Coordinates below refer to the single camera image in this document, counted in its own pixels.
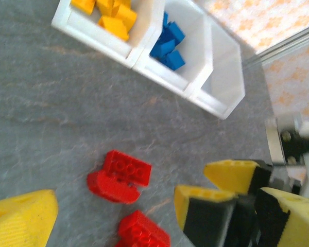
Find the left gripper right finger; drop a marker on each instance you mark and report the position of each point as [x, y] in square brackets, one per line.
[298, 226]

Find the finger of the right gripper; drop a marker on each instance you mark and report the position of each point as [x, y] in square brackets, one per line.
[208, 221]
[231, 175]

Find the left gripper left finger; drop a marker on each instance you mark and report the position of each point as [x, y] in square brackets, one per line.
[18, 223]

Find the red lego brick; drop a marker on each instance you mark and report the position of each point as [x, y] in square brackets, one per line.
[128, 167]
[141, 229]
[105, 189]

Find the blue lego brick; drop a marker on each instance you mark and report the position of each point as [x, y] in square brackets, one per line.
[162, 49]
[166, 19]
[173, 60]
[175, 32]

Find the yellow lego brick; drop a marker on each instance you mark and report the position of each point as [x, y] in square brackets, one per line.
[126, 16]
[83, 5]
[106, 6]
[114, 27]

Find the white plastic bin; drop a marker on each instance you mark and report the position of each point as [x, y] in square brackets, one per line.
[221, 77]
[195, 51]
[105, 46]

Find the grey robot mount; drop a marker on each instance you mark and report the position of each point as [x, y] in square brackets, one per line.
[274, 139]

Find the aluminium corner post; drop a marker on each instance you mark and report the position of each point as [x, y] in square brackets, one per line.
[285, 44]

